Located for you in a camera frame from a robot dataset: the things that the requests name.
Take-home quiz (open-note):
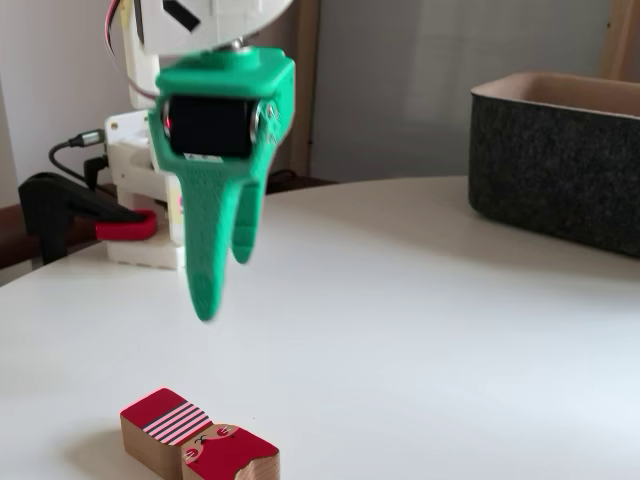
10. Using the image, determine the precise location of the thin black cable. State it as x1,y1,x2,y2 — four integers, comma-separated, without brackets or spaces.
267,168,301,189

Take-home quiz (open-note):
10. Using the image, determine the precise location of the black USB cable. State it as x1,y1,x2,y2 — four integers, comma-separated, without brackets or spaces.
48,128,107,184

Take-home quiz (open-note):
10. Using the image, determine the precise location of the black and red clamp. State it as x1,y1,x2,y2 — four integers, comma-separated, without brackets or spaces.
18,172,159,266

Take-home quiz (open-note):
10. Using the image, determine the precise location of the black power plug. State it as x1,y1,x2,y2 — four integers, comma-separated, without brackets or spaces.
83,155,110,191

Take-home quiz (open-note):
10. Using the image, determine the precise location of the dark grey felt basket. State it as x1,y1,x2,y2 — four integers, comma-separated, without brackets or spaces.
468,71,640,260

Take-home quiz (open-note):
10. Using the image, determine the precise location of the beige wooden door frame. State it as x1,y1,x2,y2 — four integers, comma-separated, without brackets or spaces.
288,0,321,177

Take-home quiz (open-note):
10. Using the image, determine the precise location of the red painted wooden block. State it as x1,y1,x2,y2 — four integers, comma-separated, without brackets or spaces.
119,387,281,480

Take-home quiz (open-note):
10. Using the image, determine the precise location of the yellow sticker marked F5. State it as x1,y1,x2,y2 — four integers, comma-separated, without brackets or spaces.
169,182,185,224

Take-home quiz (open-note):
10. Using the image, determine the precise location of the light wooden post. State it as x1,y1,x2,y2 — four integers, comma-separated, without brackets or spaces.
598,0,640,84

